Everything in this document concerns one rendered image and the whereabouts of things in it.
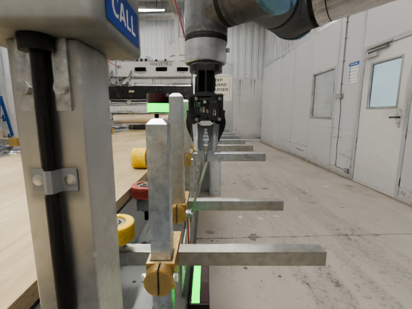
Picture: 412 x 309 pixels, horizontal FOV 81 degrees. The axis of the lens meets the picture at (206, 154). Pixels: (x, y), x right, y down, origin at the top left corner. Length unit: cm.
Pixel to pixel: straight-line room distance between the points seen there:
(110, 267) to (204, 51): 42
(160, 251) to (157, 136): 20
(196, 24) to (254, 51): 953
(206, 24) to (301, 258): 49
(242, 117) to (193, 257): 925
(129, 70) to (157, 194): 332
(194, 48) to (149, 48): 939
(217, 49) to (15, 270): 49
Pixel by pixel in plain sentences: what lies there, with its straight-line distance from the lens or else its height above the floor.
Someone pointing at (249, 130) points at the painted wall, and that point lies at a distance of 975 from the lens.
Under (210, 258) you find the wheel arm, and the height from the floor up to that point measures 84.
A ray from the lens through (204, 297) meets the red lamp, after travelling 64.
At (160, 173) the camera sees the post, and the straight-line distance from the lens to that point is 40.
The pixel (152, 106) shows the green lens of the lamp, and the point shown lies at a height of 113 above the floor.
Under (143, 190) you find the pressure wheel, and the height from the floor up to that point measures 90.
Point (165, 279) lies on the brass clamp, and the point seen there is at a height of 85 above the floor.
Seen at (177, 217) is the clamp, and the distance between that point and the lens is 67.
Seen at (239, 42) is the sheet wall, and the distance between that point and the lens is 1001.
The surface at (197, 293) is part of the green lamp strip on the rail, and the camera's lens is 65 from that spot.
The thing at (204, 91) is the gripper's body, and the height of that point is 116.
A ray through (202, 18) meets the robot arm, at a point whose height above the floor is 130.
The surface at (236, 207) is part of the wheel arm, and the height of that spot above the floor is 84.
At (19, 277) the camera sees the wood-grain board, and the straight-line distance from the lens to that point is 44.
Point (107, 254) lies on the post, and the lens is 17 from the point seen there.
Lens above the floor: 112
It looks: 10 degrees down
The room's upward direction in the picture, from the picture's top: straight up
